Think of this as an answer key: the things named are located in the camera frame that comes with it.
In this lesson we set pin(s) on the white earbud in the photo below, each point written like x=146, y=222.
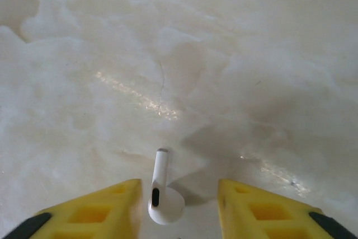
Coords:
x=165, y=208

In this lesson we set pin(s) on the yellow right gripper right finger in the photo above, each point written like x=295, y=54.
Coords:
x=268, y=216

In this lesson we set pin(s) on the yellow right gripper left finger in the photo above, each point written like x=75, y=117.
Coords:
x=92, y=216

